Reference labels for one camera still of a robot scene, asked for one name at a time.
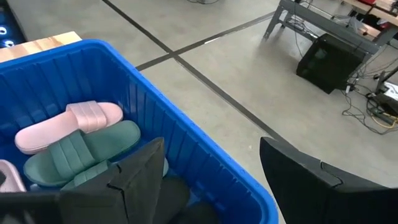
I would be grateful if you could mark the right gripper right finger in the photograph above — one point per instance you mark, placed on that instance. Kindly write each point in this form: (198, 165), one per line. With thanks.
(311, 193)

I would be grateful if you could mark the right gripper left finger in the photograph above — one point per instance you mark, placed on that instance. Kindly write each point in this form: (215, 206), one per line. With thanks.
(133, 193)

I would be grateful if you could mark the pink foam slide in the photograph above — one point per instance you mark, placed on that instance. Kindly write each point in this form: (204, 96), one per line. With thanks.
(11, 179)
(46, 133)

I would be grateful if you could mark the blue plastic bin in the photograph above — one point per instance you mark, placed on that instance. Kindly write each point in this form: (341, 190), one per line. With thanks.
(186, 140)

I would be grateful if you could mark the black computer tower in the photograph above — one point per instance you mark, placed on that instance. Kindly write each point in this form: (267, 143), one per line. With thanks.
(329, 62)

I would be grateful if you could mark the grey metal desk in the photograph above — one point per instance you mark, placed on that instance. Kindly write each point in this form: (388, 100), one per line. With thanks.
(326, 21)

